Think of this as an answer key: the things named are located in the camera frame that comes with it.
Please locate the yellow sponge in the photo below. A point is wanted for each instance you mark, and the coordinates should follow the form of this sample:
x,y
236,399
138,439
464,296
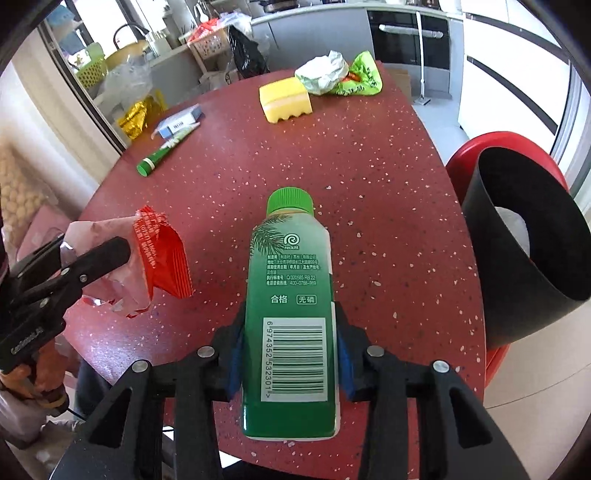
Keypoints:
x,y
284,99

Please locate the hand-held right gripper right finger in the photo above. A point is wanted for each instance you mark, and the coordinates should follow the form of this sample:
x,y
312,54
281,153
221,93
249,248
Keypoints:
x,y
346,369

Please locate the black built-in oven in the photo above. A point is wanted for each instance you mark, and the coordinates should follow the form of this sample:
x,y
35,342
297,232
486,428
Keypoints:
x,y
401,41

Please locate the red plastic wrapper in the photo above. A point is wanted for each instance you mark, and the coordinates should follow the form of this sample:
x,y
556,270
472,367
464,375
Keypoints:
x,y
120,281

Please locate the beige textured cushion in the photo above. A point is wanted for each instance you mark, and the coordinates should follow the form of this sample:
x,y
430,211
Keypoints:
x,y
16,194

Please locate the blue white small box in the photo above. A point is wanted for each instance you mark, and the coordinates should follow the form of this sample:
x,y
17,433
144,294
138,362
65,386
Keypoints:
x,y
178,122

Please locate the yellow bowl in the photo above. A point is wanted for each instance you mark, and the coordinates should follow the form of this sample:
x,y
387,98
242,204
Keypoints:
x,y
124,57

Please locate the red stool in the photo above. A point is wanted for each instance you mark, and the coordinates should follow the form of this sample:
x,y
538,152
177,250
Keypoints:
x,y
466,161

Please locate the grey lower cabinets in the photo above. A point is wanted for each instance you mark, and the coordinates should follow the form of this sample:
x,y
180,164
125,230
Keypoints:
x,y
314,37

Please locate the green plastic basket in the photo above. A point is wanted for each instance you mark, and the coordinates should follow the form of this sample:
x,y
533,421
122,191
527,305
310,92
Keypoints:
x,y
92,69

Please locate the kitchen faucet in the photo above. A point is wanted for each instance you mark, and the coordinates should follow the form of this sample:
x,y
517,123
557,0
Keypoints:
x,y
131,28

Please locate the red snack wrapper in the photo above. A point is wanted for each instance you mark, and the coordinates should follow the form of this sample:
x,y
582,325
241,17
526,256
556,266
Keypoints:
x,y
161,258

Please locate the white refrigerator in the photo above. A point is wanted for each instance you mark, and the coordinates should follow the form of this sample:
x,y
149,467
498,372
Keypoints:
x,y
508,69

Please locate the green capped tube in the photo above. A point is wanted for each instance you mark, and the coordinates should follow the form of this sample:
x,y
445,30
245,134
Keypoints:
x,y
159,157

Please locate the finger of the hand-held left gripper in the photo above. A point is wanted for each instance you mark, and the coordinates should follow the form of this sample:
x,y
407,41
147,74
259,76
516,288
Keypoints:
x,y
41,256
92,263

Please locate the green snack wrapper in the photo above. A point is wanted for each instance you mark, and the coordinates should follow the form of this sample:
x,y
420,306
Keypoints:
x,y
367,76

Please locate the person's left hand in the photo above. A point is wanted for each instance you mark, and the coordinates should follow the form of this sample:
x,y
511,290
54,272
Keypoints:
x,y
46,374

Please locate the black trash bin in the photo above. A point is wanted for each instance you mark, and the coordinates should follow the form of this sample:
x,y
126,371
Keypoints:
x,y
517,286

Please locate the gold foil bag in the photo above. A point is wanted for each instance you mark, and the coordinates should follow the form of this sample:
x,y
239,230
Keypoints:
x,y
141,115

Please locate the cardboard box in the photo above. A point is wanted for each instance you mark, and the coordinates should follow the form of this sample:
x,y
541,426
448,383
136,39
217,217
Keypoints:
x,y
401,81

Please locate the black plastic bag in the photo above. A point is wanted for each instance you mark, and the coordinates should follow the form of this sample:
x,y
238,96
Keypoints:
x,y
247,53

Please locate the white green crumpled wrapper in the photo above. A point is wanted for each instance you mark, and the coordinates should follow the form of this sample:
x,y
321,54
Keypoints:
x,y
323,74

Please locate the white stick mop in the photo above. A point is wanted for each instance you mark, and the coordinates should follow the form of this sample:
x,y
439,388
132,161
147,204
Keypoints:
x,y
421,55

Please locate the white basket with red contents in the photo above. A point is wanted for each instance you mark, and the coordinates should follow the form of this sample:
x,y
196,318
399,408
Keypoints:
x,y
210,46

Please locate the green plastic bottle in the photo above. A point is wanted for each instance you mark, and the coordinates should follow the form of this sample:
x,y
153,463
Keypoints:
x,y
291,286

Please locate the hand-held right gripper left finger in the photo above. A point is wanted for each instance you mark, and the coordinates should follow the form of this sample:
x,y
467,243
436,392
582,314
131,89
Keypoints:
x,y
235,364

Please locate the clear plastic bag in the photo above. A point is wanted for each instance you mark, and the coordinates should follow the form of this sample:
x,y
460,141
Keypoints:
x,y
124,83

